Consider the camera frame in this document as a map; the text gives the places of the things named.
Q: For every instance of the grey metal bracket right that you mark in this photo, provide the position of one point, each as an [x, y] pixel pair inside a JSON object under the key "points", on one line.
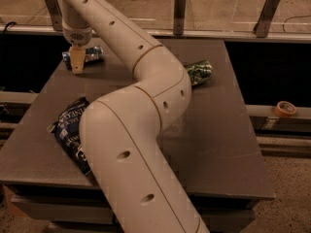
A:
{"points": [[267, 14]]}

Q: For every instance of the crushed green soda can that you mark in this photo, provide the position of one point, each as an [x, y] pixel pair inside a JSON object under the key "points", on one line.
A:
{"points": [[199, 72]]}

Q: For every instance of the grey metal bracket middle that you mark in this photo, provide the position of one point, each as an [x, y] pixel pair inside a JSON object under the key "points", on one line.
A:
{"points": [[179, 16]]}

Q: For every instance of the blue potato chips bag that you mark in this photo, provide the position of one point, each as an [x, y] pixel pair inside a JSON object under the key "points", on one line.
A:
{"points": [[66, 132]]}

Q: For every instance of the grey metal bracket left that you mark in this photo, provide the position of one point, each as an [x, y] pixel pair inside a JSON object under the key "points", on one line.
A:
{"points": [[55, 14]]}

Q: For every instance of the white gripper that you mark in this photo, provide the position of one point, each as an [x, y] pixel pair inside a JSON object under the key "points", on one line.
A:
{"points": [[77, 36]]}

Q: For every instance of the grey drawer with black handle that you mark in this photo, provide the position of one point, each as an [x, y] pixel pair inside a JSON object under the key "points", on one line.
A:
{"points": [[78, 215]]}

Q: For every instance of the orange tape roll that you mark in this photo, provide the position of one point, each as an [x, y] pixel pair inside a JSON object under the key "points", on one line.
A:
{"points": [[285, 109]]}

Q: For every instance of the grey metal bracket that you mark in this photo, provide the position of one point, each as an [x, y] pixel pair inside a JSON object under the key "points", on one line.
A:
{"points": [[179, 16], [267, 14], [55, 14]]}

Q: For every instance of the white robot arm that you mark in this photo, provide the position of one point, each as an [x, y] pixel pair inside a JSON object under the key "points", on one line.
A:
{"points": [[118, 131]]}

